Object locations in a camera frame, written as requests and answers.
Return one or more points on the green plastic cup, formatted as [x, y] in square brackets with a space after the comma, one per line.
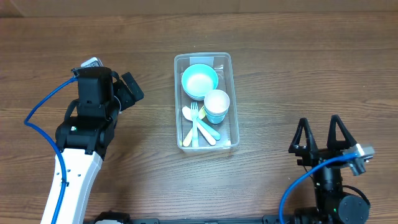
[216, 114]

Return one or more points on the pink plastic cup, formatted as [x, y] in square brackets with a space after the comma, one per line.
[217, 101]

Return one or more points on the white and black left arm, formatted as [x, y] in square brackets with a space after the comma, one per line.
[82, 139]

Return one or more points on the light blue plastic fork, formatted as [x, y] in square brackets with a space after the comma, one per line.
[194, 115]

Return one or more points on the yellow plastic utensil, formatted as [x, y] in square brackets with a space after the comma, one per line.
[186, 113]

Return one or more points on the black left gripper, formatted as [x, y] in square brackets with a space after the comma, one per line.
[131, 90]

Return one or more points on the white plastic spoon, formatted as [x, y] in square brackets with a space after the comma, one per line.
[209, 138]

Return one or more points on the clear plastic container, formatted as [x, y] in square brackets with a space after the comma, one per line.
[221, 62]

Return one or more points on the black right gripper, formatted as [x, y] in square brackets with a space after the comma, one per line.
[315, 155]

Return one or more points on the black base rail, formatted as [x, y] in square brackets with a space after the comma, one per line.
[118, 217]

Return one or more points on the light blue plastic bowl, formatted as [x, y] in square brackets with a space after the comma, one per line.
[198, 79]

